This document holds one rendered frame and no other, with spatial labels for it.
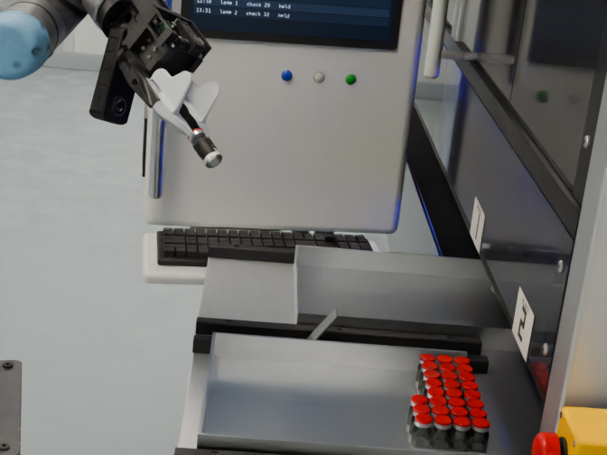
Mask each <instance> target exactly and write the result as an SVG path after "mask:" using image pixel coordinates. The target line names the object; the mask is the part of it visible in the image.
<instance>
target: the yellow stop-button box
mask: <svg viewBox="0 0 607 455"><path fill-rule="evenodd" d="M556 434H557V435H558V438H559V440H560V448H561V455H607V409H599V408H586V407H573V406H564V407H562V409H561V412H560V418H559V423H558V427H557V433H556Z"/></svg>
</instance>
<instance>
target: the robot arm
mask: <svg viewBox="0 0 607 455"><path fill-rule="evenodd" d="M87 14H89V16H90V17H91V19H92V20H93V22H94V23H95V25H96V26H97V27H98V28H99V30H101V31H102V32H103V33H104V34H105V36H106V37H107V38H108V40H107V46H106V49H105V53H104V57H103V61H102V63H101V67H100V71H99V74H98V80H97V84H96V87H95V91H94V95H93V98H92V101H91V105H90V109H89V113H90V115H91V116H93V117H94V118H96V119H99V120H102V121H105V122H109V123H111V124H115V125H124V124H126V123H127V120H128V117H129V113H130V110H131V106H132V103H133V99H134V95H135V93H136V94H137V95H138V96H139V97H140V98H141V99H142V100H143V101H144V102H145V103H146V104H147V105H148V106H149V107H150V108H151V109H152V110H153V111H154V112H155V113H156V114H157V115H158V116H159V117H161V118H162V120H163V121H164V122H165V123H166V124H167V125H169V126H170V127H171V128H172V129H173V130H174V131H176V132H177V133H179V134H181V135H186V136H189V137H193V136H194V135H195V133H194V132H193V131H192V130H193V129H195V128H201V129H203V131H204V133H205V134H206V136H209V130H208V127H207V126H206V119H207V117H208V115H209V113H210V111H211V109H212V107H213V105H214V104H215V102H216V100H217V98H218V96H219V85H218V84H217V83H216V82H215V81H209V82H207V83H205V84H203V85H201V86H197V85H196V84H195V83H194V82H193V80H192V77H191V74H190V73H194V71H195V70H196V69H197V68H198V67H199V66H200V65H201V64H202V62H203V59H204V57H205V56H206V55H207V54H208V52H209V51H210V50H211V49H212V48H211V46H210V45H209V43H208V42H207V41H206V39H205V38H204V37H203V35H202V34H201V32H200V31H199V30H198V28H197V27H196V25H195V24H194V23H193V21H191V20H189V19H186V18H184V17H182V16H181V15H180V14H177V13H176V12H173V11H172V10H171V9H170V7H169V6H168V5H167V3H166V2H165V1H164V0H17V1H16V2H14V3H13V4H12V5H10V6H8V7H0V79H5V80H16V79H22V78H24V77H26V76H29V75H31V74H33V73H34V72H35V71H36V70H38V69H39V68H40V67H41V66H42V65H43V63H44V62H45V61H46V60H48V59H49V58H50V57H51V56H52V54H53V53H54V51H55V50H56V49H57V47H58V46H59V45H60V44H61V43H62V42H63V41H64V40H65V39H66V38H67V36H68V35H69V34H70V33H71V32H72V31H73V30H74V29H75V28H76V27H77V25H78V24H79V23H80V22H81V21H82V20H83V19H84V18H85V17H86V16H87ZM177 18H178V20H177V21H176V22H175V23H174V21H175V20H176V19H177ZM179 19H180V20H179ZM181 20H182V21H181ZM194 32H196V33H197V34H198V35H199V37H200V38H201V40H202V41H203V42H204V44H202V42H201V41H200V39H199V38H198V37H197V35H196V34H195V33H194ZM189 72H190V73H189Z"/></svg>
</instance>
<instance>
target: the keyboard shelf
mask: <svg viewBox="0 0 607 455"><path fill-rule="evenodd" d="M189 228H194V230H195V232H196V228H200V229H205V231H206V233H207V229H216V231H217V233H218V229H224V230H227V232H229V230H237V231H238V232H239V230H247V231H248V233H249V231H259V235H260V231H269V232H270V235H271V232H280V233H281V235H282V232H283V231H282V230H276V229H253V228H228V227H189ZM369 243H370V245H371V247H372V249H373V251H380V249H379V247H378V244H377V243H376V242H374V241H369ZM380 252H381V251H380ZM206 268H207V266H181V265H159V264H157V240H156V233H146V234H145V235H144V237H143V282H144V283H162V284H192V285H204V279H205V274H206Z"/></svg>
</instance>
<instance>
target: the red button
mask: <svg viewBox="0 0 607 455"><path fill-rule="evenodd" d="M531 455H561V448H560V440H559V438H558V435H557V434H556V433H555V432H540V433H538V434H537V435H536V437H535V439H534V441H533V443H532V449H531Z"/></svg>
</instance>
